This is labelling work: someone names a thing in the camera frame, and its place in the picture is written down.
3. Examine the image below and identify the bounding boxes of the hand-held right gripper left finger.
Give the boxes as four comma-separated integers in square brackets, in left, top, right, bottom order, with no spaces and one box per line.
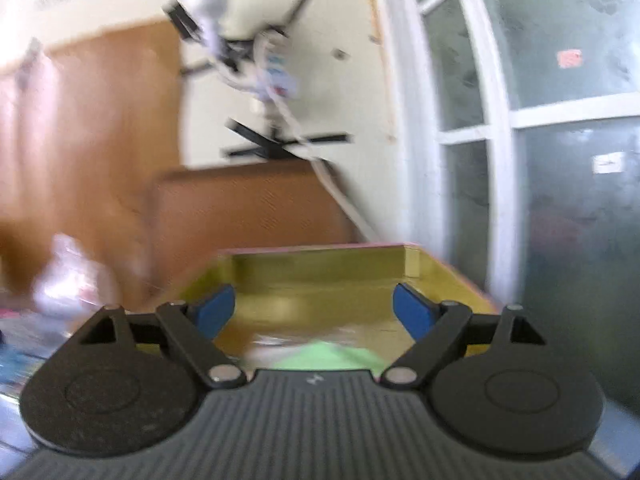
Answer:
[75,284,247,389]

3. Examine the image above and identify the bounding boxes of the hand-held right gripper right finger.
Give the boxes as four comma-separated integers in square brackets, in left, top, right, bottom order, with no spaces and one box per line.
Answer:
[380,282,548,389]

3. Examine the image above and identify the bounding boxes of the pink macaron-print tin box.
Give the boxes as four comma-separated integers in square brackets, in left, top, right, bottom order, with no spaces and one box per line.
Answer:
[179,242,502,372]

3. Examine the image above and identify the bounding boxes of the light green soft cloth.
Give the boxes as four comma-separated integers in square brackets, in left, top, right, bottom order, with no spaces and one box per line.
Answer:
[272,341,389,372]

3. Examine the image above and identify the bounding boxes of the brown woven chair back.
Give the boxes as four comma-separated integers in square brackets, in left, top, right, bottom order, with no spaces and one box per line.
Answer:
[149,160,362,292]

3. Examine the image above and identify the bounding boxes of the plastic-wrapped white cup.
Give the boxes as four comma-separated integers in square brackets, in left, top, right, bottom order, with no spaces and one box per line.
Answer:
[31,232,120,319]

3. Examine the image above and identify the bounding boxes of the crossed black tape strips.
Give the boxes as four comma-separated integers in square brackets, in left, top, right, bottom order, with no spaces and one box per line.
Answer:
[221,117,352,160]

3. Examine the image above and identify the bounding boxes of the white-framed frosted window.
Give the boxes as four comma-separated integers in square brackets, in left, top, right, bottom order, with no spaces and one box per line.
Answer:
[364,0,640,407]

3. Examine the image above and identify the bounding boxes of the black tape strip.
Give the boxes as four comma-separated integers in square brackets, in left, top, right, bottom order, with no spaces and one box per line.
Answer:
[179,59,217,80]
[162,1,202,42]
[286,0,312,27]

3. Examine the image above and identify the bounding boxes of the white window sticker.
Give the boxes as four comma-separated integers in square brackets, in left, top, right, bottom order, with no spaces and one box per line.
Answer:
[592,154,624,174]

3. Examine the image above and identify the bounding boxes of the white power strip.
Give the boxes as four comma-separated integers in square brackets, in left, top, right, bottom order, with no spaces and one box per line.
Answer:
[251,29,302,102]

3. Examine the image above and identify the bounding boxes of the white power cable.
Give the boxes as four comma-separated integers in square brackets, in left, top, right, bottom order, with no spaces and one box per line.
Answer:
[264,85,382,244]

